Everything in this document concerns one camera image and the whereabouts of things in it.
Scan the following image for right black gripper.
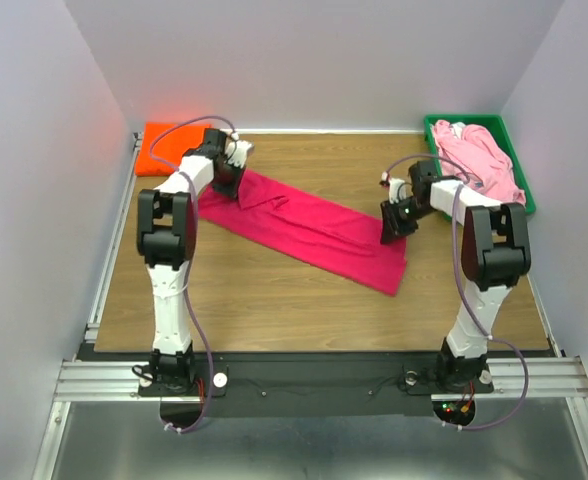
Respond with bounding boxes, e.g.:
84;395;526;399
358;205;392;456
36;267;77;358
379;198;436;247

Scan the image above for magenta t-shirt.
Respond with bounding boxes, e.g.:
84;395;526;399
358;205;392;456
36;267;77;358
199;171;406;296

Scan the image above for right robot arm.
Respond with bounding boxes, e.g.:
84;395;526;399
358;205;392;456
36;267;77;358
380;155;531;395

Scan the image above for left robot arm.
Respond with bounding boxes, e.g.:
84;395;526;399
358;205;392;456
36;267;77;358
132;128;253;397

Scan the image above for folded orange t-shirt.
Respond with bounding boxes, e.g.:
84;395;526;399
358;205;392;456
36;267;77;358
134;122;211;177

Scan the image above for pink t-shirt in bin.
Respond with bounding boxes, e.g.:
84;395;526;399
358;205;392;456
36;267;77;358
431;119;526;205

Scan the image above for white garment in bin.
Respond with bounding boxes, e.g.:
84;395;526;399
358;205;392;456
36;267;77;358
449;122;467;140

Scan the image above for green plastic bin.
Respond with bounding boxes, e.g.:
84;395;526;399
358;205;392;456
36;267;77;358
423;113;536;215

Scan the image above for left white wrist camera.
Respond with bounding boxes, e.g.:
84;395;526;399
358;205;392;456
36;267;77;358
225;140;254;169

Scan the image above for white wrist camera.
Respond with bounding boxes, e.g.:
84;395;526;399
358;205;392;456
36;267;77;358
380;172;412;204
225;140;254;169

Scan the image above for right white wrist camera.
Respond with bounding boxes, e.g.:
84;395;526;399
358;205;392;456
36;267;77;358
380;172;412;204

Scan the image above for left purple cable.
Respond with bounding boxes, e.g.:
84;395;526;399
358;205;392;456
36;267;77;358
148;115;240;435

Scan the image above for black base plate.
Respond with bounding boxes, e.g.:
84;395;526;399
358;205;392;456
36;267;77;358
73;349;498;419

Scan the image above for aluminium frame rail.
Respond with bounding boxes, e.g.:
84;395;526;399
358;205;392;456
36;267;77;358
55;357;588;402

